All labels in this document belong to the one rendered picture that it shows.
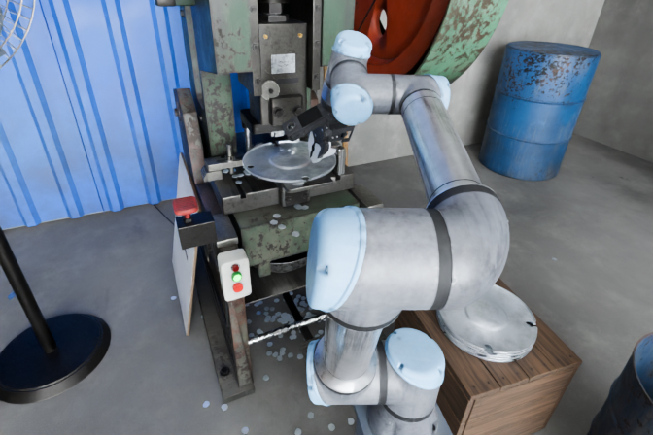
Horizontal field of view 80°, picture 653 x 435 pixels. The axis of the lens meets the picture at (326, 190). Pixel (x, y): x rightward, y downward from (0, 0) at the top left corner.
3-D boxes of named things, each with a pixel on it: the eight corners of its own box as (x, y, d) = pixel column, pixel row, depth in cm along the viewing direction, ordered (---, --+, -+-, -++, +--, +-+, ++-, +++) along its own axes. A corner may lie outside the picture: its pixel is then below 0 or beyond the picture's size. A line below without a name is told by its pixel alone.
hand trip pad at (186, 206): (202, 231, 103) (198, 207, 100) (179, 236, 101) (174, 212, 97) (198, 217, 109) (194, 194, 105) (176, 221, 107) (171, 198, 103)
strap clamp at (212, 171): (256, 173, 129) (254, 144, 124) (204, 182, 123) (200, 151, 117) (251, 165, 134) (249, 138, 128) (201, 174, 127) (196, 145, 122)
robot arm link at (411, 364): (444, 418, 75) (458, 376, 69) (375, 419, 75) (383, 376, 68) (429, 364, 86) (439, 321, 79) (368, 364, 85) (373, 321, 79)
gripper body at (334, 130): (349, 144, 97) (362, 107, 88) (318, 150, 94) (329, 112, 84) (335, 122, 101) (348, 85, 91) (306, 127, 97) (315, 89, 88)
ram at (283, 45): (312, 123, 118) (314, 18, 103) (265, 130, 112) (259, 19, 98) (292, 107, 132) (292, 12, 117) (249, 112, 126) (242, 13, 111)
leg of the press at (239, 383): (257, 391, 137) (233, 161, 92) (223, 405, 132) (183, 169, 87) (209, 243, 208) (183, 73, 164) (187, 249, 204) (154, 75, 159)
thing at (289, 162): (314, 137, 138) (314, 135, 137) (353, 172, 115) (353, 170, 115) (232, 150, 127) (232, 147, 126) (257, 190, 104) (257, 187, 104)
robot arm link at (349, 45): (336, 47, 72) (335, 22, 77) (324, 93, 81) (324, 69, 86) (376, 54, 74) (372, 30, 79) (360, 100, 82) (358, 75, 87)
